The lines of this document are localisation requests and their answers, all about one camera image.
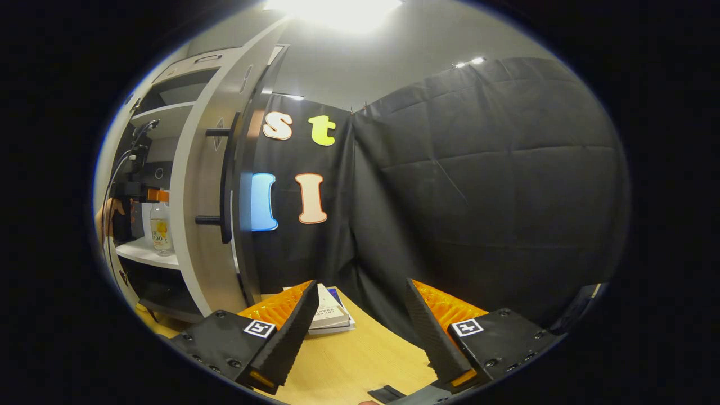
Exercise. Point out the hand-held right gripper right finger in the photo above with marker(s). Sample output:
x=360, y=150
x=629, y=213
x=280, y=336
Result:
x=430, y=332

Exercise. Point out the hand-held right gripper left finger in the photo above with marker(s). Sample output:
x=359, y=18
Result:
x=292, y=332

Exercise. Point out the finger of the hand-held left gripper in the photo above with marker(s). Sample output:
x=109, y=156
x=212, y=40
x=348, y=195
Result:
x=157, y=196

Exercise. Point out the clear glass bottle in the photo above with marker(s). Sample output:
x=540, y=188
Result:
x=161, y=230

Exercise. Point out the grey cabinet door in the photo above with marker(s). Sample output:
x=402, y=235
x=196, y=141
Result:
x=197, y=169
x=128, y=293

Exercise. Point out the white cabinet shelf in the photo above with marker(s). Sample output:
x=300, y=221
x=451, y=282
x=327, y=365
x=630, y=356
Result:
x=146, y=253
x=163, y=118

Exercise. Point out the grey cabinet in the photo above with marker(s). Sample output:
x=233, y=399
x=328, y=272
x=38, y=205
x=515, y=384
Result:
x=169, y=90

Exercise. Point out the blue white book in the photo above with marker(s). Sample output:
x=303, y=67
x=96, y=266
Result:
x=346, y=322

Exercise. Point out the black backdrop cloth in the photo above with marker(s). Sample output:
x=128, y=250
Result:
x=478, y=197

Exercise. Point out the large ceiling light panel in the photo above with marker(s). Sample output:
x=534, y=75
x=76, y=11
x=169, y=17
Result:
x=334, y=12

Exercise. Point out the small ceiling light panel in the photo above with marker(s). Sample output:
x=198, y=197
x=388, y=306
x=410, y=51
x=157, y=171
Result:
x=469, y=62

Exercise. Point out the black bracket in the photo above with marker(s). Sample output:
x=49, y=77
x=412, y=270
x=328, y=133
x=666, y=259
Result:
x=385, y=394

